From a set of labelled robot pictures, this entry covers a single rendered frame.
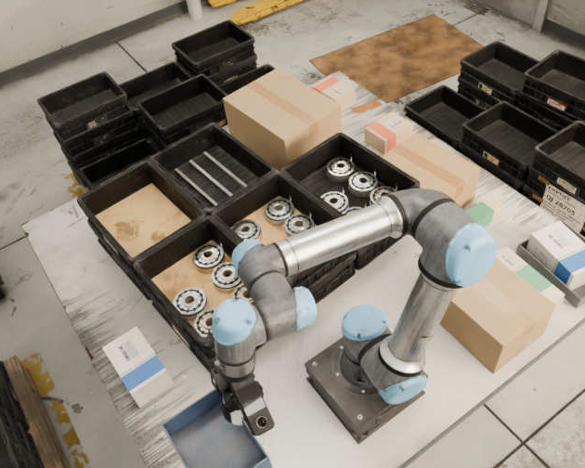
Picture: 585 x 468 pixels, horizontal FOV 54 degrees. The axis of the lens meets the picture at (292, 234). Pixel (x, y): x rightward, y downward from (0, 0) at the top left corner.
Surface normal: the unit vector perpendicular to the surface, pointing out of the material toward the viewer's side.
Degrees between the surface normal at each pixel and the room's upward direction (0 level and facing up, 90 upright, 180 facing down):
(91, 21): 90
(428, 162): 0
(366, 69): 0
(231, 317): 8
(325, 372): 2
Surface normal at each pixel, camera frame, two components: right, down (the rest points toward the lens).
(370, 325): -0.18, -0.75
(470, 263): 0.47, 0.51
